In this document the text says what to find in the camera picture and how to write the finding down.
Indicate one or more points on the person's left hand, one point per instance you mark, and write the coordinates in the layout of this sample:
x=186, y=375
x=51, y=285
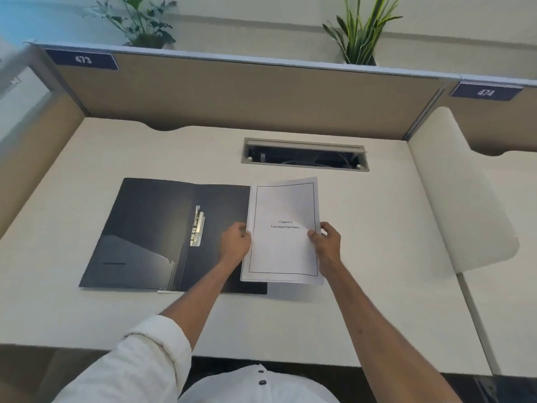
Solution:
x=233, y=244

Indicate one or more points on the person's right hand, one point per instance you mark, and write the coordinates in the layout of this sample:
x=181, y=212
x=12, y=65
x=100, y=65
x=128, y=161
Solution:
x=329, y=247

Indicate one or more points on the person's right thumb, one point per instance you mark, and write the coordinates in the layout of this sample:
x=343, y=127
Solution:
x=314, y=236

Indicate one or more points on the person's left thumb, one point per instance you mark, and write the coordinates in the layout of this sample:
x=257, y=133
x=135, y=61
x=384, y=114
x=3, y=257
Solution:
x=245, y=235

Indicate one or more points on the white printed paper stack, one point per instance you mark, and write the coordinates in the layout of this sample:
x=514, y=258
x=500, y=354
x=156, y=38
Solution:
x=283, y=232

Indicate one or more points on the person's left forearm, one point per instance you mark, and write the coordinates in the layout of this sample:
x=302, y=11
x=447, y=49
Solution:
x=197, y=300

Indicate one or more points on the person's right forearm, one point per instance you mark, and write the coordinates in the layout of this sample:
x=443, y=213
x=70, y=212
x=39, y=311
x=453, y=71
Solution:
x=377, y=331

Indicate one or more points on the metal folder clip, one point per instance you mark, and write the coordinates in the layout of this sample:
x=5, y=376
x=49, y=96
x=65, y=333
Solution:
x=197, y=226

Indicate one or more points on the open black file folder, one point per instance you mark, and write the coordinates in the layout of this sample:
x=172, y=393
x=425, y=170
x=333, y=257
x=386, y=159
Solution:
x=168, y=234

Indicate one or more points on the beige desk partition panel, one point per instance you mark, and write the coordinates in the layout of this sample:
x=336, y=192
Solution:
x=251, y=94

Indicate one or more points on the person's white shirt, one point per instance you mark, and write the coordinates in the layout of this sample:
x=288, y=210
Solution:
x=168, y=365

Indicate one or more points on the cream curved desk divider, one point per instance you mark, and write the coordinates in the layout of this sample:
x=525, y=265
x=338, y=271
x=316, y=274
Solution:
x=461, y=193

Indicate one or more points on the spiky-leaf green plant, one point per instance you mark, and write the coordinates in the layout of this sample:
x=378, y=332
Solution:
x=361, y=33

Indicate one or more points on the dark blue number plate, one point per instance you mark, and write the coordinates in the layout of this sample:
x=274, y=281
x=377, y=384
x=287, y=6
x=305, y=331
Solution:
x=82, y=59
x=486, y=91

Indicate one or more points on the broad-leaf green plant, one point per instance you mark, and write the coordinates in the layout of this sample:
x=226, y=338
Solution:
x=140, y=21

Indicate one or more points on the beige side partition panel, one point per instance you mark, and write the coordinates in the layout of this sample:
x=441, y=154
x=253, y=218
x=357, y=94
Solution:
x=29, y=134

